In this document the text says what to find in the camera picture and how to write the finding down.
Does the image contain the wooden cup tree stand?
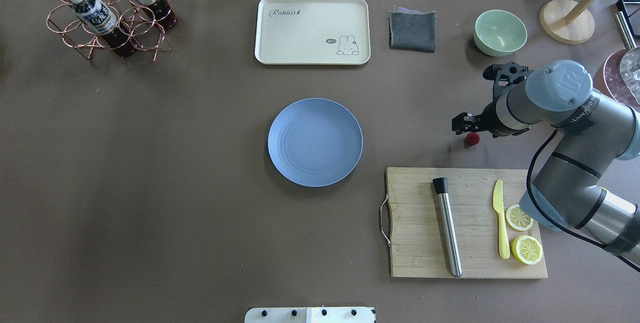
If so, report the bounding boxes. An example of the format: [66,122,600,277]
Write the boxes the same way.
[539,0,595,45]

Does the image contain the cream rabbit tray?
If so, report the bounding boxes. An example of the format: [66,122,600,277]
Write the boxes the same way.
[254,0,371,65]

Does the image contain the metal ice scoop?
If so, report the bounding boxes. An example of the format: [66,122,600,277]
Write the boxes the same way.
[614,11,640,98]

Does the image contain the blue plate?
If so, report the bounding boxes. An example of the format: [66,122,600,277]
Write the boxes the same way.
[267,97,364,187]

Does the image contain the copper wire bottle rack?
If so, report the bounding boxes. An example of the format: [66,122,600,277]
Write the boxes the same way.
[46,0,178,61]

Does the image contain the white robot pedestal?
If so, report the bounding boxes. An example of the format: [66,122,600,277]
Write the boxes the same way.
[244,305,377,323]

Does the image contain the yellow plastic knife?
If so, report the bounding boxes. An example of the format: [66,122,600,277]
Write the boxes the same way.
[492,179,511,260]

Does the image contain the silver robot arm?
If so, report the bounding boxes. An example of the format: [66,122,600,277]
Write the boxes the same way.
[451,59,640,269]

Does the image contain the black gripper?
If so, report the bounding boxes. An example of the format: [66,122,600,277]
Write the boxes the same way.
[451,100,531,137]

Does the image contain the lemon half slice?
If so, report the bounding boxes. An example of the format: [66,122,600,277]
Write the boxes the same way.
[505,204,534,232]
[510,235,544,265]

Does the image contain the red strawberry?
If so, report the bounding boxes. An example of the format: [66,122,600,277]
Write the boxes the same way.
[465,132,481,146]

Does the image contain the steel muddler black tip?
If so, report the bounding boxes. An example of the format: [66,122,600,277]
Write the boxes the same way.
[432,177,463,278]

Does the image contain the green bowl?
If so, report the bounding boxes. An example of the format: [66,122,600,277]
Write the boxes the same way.
[473,10,528,57]

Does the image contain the wooden cutting board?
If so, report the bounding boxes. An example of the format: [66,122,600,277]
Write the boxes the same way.
[385,166,547,280]

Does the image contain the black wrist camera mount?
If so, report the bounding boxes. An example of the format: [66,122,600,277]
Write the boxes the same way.
[482,61,531,102]

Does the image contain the black tray under glasses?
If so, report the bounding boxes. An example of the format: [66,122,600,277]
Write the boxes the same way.
[615,0,640,29]

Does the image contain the grey folded cloth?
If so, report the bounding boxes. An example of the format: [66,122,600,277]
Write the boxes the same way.
[388,7,438,54]

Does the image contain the pink bowl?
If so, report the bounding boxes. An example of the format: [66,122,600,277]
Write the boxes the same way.
[593,48,640,111]

